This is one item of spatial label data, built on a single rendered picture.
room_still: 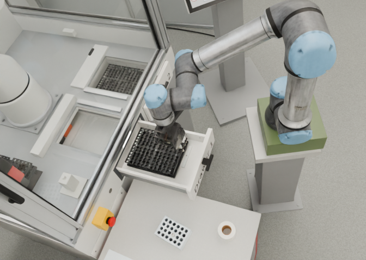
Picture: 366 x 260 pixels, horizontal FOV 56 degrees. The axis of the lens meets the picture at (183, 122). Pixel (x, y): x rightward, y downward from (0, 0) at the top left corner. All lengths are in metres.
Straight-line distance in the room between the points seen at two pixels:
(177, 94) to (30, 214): 0.56
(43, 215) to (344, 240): 1.68
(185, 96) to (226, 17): 1.12
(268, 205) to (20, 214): 1.55
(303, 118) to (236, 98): 1.42
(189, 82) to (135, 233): 0.71
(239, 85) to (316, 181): 0.88
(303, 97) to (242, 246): 0.64
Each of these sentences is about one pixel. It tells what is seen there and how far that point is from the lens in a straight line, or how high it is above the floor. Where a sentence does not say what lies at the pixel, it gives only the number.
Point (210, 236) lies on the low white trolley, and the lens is 1.46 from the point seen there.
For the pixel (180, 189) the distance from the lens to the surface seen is 1.41.
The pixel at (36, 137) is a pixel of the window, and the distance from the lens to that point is 1.07.
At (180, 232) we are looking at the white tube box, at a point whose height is 0.78.
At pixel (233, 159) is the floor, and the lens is 2.41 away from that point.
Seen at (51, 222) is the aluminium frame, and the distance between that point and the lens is 1.22.
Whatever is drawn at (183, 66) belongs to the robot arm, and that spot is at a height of 1.31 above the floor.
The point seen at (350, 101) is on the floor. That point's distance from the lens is 2.72.
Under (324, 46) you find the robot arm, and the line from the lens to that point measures 0.94.
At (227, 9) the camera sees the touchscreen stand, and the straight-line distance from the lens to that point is 2.11.
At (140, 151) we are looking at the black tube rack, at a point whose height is 0.87.
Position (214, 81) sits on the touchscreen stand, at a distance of 2.73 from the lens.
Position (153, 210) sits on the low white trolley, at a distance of 1.53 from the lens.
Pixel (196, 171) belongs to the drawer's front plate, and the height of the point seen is 0.93.
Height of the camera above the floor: 2.17
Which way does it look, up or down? 57 degrees down
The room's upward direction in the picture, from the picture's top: 18 degrees counter-clockwise
